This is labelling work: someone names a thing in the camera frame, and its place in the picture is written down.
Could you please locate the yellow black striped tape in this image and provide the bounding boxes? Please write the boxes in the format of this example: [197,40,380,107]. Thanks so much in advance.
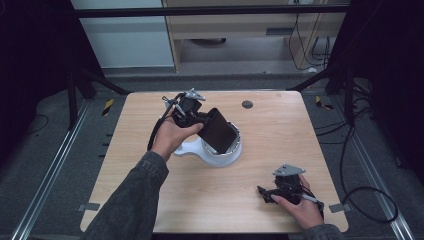
[101,98,115,117]
[314,95,335,111]

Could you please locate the right hand-held gripper cable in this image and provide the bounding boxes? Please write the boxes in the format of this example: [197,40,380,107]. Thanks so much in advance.
[300,186,326,220]

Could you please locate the thin black floor cable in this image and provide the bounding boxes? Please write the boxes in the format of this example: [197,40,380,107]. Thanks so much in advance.
[21,113,50,136]

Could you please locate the white key rack stand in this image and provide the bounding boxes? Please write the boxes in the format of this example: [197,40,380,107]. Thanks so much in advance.
[164,97,244,168]

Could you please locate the black hanging cables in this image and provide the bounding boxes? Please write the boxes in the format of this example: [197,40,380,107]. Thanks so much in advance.
[287,12,332,72]

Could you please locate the black curtain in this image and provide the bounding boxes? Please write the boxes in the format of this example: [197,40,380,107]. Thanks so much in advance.
[328,0,424,186]
[0,0,105,164]

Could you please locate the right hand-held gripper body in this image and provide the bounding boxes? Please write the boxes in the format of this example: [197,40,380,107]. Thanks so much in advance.
[272,163,307,206]

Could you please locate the wooden shelf unit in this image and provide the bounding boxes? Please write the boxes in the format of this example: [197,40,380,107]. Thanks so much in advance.
[161,0,349,73]

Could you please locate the black wallet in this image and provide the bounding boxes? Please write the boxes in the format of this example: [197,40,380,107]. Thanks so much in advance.
[196,107,239,155]

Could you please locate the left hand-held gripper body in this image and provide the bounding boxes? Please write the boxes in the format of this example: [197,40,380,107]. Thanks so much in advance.
[162,87,208,130]

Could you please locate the white cabinet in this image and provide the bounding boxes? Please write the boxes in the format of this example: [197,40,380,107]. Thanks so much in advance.
[71,0,175,70]

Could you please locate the person's left hand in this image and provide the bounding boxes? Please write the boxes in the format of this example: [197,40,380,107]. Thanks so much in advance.
[151,107,205,163]

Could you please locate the metal floor rail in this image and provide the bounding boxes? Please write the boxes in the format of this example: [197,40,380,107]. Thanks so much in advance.
[10,99,92,240]
[333,95,415,240]

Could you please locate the person's right hand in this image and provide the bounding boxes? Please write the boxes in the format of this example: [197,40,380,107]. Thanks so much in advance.
[270,174,325,231]

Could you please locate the white bowl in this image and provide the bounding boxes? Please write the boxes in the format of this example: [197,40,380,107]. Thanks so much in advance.
[200,121,242,158]

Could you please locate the black looped floor cable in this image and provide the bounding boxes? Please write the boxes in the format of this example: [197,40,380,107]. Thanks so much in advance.
[314,99,400,225]

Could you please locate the black metal stand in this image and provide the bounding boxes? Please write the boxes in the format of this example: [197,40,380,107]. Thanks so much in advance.
[65,62,132,132]
[287,62,357,127]

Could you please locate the black horizontal bar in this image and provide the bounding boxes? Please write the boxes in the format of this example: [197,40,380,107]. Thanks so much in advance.
[74,4,352,19]

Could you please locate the left hand-held gripper cable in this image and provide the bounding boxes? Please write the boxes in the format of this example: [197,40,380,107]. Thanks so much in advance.
[146,94,186,152]

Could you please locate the hand-held gripper cable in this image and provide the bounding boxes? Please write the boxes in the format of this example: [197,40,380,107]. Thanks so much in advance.
[146,94,186,152]
[300,186,326,220]

